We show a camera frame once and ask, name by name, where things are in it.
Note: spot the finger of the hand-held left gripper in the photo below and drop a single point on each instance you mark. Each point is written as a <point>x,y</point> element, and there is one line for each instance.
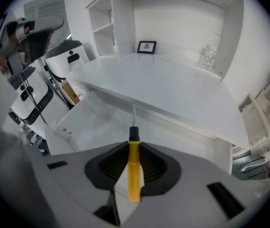
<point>42,25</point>

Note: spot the person's left forearm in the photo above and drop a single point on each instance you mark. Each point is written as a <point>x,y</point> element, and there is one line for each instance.
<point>2,63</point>

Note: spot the white black machine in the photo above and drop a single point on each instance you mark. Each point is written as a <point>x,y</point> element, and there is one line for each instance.
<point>63,65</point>
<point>35,91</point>

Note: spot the white vanity table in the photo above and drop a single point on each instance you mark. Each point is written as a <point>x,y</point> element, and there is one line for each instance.
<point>255,117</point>

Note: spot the black picture frame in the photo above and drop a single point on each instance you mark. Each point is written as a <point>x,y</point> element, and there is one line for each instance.
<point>146,47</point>

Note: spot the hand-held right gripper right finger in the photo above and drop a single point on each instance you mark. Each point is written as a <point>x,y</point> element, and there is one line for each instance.
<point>184,198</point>

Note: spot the brown cardboard box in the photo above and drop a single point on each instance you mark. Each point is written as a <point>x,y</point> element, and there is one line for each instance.
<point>71,94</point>

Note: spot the white desk cabinet with shelves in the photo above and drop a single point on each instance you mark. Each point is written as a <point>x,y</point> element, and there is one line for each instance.
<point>161,79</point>

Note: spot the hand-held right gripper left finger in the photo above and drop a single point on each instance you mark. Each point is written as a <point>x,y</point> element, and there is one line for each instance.
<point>73,186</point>

